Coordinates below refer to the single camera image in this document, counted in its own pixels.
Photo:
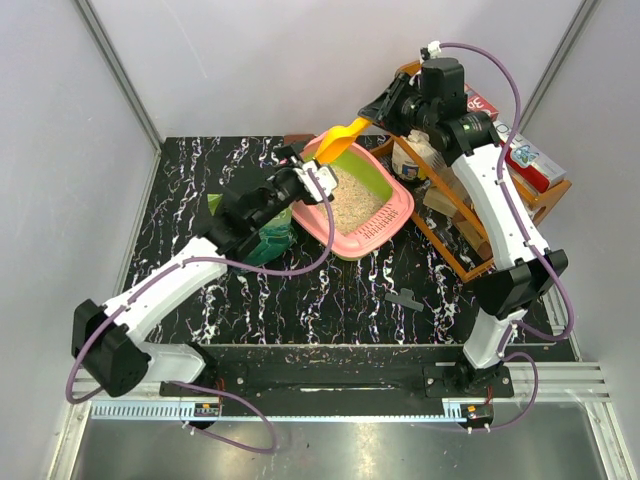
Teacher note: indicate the yellow plastic litter scoop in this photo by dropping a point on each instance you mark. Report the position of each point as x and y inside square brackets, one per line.
[338, 139]

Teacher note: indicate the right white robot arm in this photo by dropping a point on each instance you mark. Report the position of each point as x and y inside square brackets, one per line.
[503, 304]

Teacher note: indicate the brown rectangular block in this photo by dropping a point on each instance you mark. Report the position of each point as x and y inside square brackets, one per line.
[293, 138]

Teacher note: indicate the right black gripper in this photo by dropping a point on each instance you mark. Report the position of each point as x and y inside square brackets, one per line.
[381, 112]

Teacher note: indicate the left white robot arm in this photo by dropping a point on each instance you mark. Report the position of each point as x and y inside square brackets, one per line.
[109, 339]

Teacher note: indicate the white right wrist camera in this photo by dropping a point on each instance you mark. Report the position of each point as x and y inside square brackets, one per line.
[433, 50]

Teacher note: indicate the red white box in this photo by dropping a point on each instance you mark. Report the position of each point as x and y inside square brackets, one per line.
[476, 103]
[532, 165]

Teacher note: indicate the red white box upper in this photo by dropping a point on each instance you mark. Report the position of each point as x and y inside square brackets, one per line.
[476, 103]

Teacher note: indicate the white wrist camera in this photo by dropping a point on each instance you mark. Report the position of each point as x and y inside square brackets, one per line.
[319, 181]
[433, 50]

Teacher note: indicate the tan sponge block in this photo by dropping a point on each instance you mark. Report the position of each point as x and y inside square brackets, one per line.
[439, 202]

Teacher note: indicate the pink green litter box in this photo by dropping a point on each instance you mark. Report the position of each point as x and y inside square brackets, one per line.
[369, 205]

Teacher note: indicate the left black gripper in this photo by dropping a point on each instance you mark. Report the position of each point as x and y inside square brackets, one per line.
[288, 152]

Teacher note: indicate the wooden two-tier shelf rack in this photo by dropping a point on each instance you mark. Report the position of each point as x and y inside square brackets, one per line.
[469, 145]

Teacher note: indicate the green cat litter bag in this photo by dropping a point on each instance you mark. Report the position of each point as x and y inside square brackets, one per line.
[265, 235]

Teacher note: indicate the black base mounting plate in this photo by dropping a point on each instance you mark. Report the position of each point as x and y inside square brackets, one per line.
[424, 370]

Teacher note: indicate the red white box lower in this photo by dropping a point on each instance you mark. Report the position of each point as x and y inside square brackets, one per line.
[532, 165]

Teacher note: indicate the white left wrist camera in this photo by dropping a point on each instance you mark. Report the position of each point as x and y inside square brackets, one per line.
[319, 181]

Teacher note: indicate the black bag clip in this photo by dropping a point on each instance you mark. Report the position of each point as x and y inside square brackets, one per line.
[405, 298]

